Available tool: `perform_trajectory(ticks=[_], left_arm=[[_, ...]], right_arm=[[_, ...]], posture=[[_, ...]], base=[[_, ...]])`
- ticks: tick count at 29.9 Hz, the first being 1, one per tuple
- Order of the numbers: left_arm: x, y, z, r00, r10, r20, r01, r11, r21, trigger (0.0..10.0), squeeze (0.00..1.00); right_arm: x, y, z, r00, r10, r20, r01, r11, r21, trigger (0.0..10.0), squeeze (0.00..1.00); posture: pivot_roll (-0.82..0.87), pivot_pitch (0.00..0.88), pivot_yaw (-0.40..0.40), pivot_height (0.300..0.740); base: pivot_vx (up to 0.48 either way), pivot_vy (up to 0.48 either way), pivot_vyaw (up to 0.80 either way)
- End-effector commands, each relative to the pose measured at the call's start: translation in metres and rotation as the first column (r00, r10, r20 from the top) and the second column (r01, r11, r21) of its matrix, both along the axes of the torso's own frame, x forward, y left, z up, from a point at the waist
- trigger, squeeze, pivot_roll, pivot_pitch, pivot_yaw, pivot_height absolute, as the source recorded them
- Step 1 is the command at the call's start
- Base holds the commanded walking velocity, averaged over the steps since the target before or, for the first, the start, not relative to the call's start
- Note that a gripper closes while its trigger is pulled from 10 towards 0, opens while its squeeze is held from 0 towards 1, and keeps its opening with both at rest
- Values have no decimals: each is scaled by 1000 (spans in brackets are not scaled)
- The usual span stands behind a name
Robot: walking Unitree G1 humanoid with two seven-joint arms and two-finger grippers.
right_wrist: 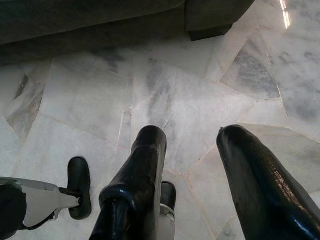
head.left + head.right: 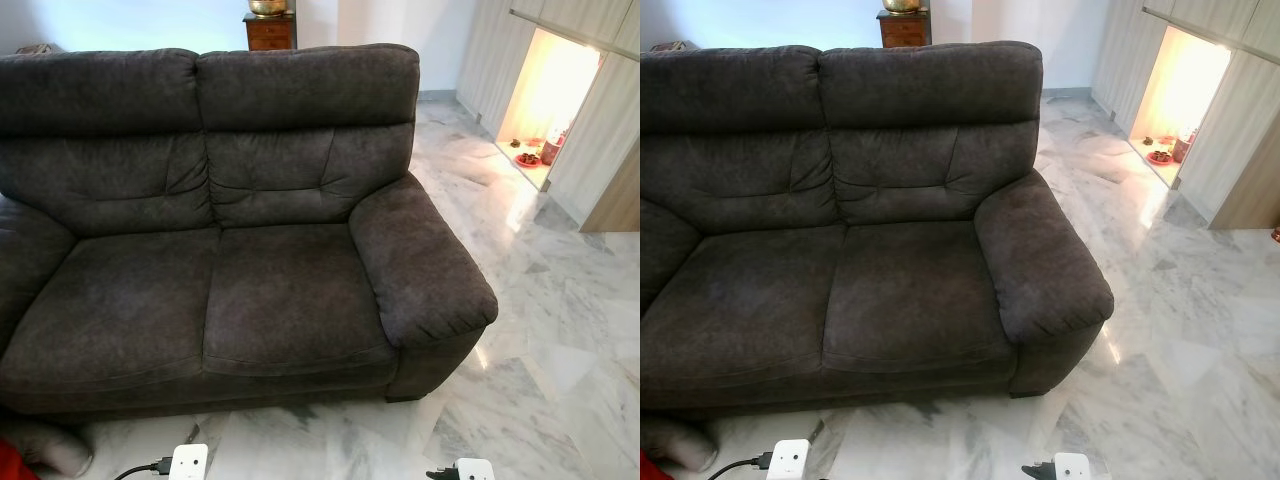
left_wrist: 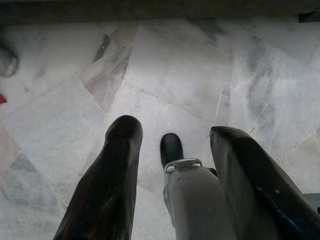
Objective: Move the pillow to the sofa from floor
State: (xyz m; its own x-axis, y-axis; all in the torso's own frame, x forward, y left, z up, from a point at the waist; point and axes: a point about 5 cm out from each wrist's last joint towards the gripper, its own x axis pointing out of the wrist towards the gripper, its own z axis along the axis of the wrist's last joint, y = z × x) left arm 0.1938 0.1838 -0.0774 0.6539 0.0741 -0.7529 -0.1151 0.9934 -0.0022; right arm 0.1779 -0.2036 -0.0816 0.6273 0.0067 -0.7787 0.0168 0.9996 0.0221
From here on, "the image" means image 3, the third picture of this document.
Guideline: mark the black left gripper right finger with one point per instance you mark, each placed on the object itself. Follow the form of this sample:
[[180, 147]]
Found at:
[[255, 180]]

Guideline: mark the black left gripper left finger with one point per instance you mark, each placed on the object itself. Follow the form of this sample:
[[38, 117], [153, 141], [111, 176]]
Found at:
[[105, 190]]

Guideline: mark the red pillow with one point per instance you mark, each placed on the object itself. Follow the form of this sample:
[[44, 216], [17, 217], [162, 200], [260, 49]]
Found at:
[[2, 98]]

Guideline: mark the dark grey fabric sofa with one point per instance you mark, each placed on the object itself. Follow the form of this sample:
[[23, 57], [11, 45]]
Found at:
[[150, 8]]

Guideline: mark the black robot left foot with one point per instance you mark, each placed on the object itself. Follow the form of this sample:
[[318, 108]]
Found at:
[[171, 147]]

